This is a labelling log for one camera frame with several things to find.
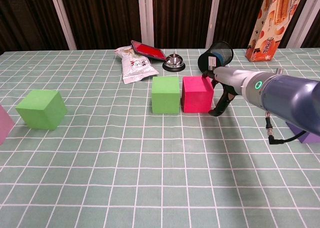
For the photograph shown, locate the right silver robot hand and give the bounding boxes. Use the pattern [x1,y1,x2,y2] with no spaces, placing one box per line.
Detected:
[201,66,251,118]

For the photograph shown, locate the magenta foam cube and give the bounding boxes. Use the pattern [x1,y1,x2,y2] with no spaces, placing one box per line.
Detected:
[181,75,215,113]

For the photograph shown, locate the green foam cube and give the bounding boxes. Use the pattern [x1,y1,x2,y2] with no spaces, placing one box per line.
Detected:
[151,76,181,114]
[15,89,68,131]

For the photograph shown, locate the purple foam cube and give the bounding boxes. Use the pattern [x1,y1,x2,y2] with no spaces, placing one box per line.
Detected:
[285,121,320,144]

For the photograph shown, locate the blue roll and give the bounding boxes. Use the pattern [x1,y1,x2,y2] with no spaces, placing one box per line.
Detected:
[212,52,225,66]

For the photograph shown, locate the black mesh pen holder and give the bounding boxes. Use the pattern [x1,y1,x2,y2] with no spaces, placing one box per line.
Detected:
[197,40,234,76]

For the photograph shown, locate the silver call bell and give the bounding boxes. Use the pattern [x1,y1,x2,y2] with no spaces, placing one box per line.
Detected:
[162,52,186,72]

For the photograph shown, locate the orange biscuit box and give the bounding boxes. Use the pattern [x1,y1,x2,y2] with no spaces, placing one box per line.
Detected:
[245,0,303,63]

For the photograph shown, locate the red ink pad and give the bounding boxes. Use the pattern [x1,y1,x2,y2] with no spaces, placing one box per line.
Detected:
[130,39,167,62]

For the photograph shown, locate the white snack bag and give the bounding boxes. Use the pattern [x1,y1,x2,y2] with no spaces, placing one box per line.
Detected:
[114,45,160,85]

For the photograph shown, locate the green checkered tablecloth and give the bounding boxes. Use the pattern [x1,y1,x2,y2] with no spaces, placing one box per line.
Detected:
[0,47,320,228]

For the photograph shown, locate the dark pleated curtain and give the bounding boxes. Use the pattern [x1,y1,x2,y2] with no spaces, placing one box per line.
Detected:
[0,0,320,55]

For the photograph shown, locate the light pink foam cube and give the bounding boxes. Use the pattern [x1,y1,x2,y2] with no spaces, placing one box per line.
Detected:
[0,104,16,146]

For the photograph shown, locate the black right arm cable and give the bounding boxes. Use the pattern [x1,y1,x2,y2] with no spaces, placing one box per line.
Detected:
[264,111,307,146]

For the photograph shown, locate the white frame post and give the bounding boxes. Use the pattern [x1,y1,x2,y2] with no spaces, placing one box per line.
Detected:
[48,0,78,51]
[205,0,222,49]
[137,0,155,48]
[291,0,320,49]

